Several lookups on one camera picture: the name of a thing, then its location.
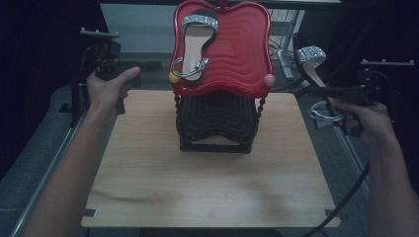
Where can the white power strip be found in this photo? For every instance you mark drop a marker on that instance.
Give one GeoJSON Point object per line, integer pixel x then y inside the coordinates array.
{"type": "Point", "coordinates": [308, 82]}

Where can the black curtain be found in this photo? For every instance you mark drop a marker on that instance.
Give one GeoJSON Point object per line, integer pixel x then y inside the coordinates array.
{"type": "Point", "coordinates": [395, 33]}
{"type": "Point", "coordinates": [39, 65]}

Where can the person's right hand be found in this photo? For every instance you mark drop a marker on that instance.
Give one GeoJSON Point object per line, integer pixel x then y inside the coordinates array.
{"type": "Point", "coordinates": [372, 123]}

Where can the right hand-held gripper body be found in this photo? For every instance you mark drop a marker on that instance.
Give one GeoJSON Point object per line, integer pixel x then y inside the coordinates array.
{"type": "Point", "coordinates": [367, 92]}

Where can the black floor hatch frame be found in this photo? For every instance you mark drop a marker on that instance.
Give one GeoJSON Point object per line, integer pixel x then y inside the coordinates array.
{"type": "Point", "coordinates": [64, 107]}

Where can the person's left hand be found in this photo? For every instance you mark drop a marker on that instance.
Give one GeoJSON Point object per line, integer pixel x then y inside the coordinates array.
{"type": "Point", "coordinates": [103, 94]}

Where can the black silver heeled sandal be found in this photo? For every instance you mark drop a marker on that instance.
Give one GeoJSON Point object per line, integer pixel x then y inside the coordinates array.
{"type": "Point", "coordinates": [311, 56]}
{"type": "Point", "coordinates": [194, 46]}

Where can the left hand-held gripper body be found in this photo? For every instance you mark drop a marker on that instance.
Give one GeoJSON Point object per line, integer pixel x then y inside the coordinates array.
{"type": "Point", "coordinates": [107, 62]}

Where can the red and black tiered rack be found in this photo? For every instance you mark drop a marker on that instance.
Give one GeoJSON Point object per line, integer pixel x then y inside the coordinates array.
{"type": "Point", "coordinates": [240, 52]}

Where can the black tape piece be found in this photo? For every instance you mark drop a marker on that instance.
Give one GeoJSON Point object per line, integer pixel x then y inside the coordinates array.
{"type": "Point", "coordinates": [90, 213]}

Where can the aluminium floor rail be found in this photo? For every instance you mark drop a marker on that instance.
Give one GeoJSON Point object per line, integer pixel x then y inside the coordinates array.
{"type": "Point", "coordinates": [354, 158]}
{"type": "Point", "coordinates": [42, 179]}

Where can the white metal desk leg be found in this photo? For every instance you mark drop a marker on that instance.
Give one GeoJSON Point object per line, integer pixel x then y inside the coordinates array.
{"type": "Point", "coordinates": [286, 52]}

